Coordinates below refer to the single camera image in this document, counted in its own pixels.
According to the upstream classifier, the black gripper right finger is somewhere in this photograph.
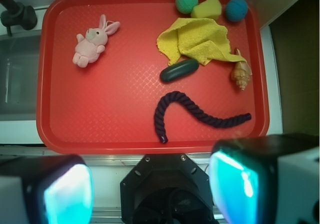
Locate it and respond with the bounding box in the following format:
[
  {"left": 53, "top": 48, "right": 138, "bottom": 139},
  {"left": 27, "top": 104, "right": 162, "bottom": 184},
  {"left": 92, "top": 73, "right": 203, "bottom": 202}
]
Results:
[{"left": 208, "top": 133, "right": 320, "bottom": 224}]

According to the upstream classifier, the pink plush bunny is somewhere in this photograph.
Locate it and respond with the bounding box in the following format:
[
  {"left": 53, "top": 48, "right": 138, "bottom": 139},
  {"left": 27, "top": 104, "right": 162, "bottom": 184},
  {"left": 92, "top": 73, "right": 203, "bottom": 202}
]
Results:
[{"left": 72, "top": 14, "right": 121, "bottom": 68}]

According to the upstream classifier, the yellow cloth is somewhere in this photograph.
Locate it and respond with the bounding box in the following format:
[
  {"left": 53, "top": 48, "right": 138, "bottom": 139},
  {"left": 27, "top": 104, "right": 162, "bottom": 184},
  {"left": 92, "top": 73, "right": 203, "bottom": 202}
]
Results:
[{"left": 156, "top": 18, "right": 247, "bottom": 66}]

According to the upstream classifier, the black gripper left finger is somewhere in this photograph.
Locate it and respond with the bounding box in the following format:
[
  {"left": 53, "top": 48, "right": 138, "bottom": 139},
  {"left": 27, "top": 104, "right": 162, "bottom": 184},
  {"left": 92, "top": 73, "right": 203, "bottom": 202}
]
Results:
[{"left": 0, "top": 155, "right": 94, "bottom": 224}]

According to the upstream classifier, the blue ball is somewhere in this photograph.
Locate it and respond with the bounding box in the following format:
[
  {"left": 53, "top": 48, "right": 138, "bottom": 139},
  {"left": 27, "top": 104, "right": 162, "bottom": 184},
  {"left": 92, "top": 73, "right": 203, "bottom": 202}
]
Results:
[{"left": 225, "top": 0, "right": 249, "bottom": 22}]

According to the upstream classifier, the dark green cucumber toy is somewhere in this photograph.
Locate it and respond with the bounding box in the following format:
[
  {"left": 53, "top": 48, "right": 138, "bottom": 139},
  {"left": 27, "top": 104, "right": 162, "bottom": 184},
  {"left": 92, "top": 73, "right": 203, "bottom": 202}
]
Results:
[{"left": 159, "top": 59, "right": 200, "bottom": 83}]

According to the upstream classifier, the green ball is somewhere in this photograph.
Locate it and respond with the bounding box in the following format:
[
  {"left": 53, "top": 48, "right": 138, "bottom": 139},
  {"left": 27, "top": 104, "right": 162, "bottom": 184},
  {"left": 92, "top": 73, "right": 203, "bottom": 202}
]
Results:
[{"left": 175, "top": 0, "right": 199, "bottom": 14}]

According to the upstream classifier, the dark purple rope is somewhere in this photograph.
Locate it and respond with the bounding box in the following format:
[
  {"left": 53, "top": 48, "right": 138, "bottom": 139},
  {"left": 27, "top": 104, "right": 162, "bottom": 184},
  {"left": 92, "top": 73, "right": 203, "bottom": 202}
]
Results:
[{"left": 153, "top": 90, "right": 252, "bottom": 144}]

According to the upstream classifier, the red plastic tray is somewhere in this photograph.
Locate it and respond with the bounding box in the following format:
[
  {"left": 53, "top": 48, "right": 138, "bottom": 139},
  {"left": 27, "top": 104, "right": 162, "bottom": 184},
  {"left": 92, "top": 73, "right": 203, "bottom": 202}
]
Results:
[{"left": 36, "top": 0, "right": 270, "bottom": 155}]

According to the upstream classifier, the tan conch seashell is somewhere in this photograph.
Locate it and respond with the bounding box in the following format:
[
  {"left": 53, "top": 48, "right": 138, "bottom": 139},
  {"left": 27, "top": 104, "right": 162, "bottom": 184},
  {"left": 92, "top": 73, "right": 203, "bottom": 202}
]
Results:
[{"left": 230, "top": 60, "right": 252, "bottom": 91}]

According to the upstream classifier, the yellow sponge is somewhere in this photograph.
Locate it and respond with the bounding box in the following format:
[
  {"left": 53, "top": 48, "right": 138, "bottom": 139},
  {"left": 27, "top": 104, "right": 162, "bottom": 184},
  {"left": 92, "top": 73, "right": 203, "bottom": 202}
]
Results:
[{"left": 190, "top": 0, "right": 222, "bottom": 20}]

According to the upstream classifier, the steel sink basin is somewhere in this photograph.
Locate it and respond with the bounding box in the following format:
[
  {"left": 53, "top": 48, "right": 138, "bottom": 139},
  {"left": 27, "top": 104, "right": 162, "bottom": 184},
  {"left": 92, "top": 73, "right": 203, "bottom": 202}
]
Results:
[{"left": 0, "top": 31, "right": 41, "bottom": 121}]

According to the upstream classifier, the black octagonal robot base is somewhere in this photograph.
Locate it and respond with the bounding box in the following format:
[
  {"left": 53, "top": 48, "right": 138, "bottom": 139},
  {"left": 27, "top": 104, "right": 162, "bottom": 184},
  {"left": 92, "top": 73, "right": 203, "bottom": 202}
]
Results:
[{"left": 120, "top": 154, "right": 218, "bottom": 224}]

